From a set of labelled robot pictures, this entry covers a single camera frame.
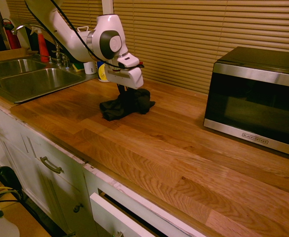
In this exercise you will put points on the white wipes canister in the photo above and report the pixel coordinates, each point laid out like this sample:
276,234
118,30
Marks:
102,74

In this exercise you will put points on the narrow window blind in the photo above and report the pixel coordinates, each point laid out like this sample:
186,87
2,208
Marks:
80,12

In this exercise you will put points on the white open drawer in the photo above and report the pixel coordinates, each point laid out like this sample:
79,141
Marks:
115,217

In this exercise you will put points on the black cloth rag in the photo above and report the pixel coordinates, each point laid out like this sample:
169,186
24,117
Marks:
132,103

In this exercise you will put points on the chrome kitchen faucet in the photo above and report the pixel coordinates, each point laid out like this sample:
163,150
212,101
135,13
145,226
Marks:
59,55

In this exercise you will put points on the yellow green sponge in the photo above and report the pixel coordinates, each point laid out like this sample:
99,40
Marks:
78,66

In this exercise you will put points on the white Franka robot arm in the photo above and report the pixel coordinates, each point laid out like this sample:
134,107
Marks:
68,34

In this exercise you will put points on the black steel microwave oven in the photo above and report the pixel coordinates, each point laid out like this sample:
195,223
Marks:
255,103

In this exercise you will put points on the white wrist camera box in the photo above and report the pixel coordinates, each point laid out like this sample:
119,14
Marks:
128,60

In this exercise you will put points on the wide window blind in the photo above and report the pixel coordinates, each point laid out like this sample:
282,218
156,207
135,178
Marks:
196,32

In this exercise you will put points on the white cup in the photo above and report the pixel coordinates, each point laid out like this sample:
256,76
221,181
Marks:
89,67

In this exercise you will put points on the white kitchen cabinet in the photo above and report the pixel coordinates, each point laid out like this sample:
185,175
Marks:
23,148

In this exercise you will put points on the red fire extinguisher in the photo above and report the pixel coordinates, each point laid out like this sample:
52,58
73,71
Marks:
12,37

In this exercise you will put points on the stainless steel double sink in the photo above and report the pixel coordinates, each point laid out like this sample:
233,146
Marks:
36,80

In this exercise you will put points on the red spray bottle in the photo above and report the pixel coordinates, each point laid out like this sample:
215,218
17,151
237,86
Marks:
43,47

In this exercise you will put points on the round cabinet knob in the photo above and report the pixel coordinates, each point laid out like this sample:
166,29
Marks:
78,208

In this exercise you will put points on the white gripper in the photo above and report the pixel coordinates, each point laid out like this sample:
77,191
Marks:
127,76

